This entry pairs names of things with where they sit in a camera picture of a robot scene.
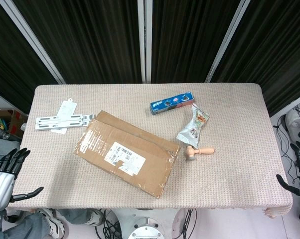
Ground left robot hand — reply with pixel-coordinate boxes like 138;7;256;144
0;147;44;213

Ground brown cardboard shipping box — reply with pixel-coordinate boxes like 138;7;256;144
73;110;181;199

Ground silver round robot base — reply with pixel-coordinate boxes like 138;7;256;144
127;216;173;239

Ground blue snack package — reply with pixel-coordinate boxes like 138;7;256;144
150;91;196;116

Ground blue jeans leg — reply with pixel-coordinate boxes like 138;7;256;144
2;213;52;239

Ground white and black sneaker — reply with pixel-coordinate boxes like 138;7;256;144
84;209;106;227
37;208;71;238

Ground open brown storage carton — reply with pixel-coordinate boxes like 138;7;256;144
0;109;29;140

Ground beige waffle tablecloth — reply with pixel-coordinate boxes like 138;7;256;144
5;83;294;219

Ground white metal folding stand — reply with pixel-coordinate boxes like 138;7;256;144
35;114;96;130

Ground white packaging card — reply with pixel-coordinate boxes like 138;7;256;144
50;98;78;134

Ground beige toy hammer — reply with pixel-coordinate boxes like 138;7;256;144
184;146;215;162

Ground silver snack bag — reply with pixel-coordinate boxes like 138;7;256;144
176;103;210;146

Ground black folding screen panel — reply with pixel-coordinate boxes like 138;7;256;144
0;0;146;85
205;0;300;117
144;0;250;84
0;0;66;114

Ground black floor cable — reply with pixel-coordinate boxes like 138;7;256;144
274;116;300;185

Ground white machine with wires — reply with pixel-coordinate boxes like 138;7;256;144
286;98;300;140

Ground black cable bundle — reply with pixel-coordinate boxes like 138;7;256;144
94;209;127;239
177;209;198;239

